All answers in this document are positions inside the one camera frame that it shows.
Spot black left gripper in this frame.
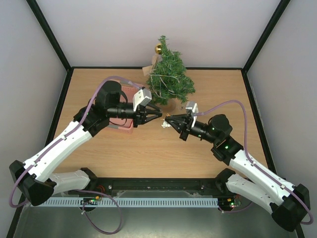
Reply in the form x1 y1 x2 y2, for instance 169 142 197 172
108 103 163 128

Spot silver glitter star ornament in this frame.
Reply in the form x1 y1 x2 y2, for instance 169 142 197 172
161 119 171 128

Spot round wooden tree base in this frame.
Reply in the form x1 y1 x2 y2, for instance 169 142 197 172
162 100 176 112

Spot pink perforated plastic basket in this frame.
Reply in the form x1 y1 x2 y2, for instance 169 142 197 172
106 84 139 134

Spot clear led string lights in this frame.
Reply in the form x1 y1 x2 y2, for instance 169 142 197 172
148 49 184 100

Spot small green christmas tree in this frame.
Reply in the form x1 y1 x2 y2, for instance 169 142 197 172
147 35 196 106

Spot gold bauble ornament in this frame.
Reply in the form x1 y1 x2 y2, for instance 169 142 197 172
155 43 162 55

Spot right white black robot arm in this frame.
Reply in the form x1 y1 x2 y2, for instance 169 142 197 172
165 114 310 232

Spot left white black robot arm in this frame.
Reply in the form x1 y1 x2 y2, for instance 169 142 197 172
9 77 162 206

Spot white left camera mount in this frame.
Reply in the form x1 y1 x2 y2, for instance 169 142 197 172
132 89 141 112

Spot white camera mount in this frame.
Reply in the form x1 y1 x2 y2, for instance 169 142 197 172
132 89 141 112
188 103 199 117

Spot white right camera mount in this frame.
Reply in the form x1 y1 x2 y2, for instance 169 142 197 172
188 103 199 117

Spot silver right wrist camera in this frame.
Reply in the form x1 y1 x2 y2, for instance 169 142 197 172
185 101 198 113

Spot black front frame rail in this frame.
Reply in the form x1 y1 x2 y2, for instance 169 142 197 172
49 176 273 196

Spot light blue slotted cable duct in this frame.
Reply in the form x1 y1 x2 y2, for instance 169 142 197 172
40 197 218 208

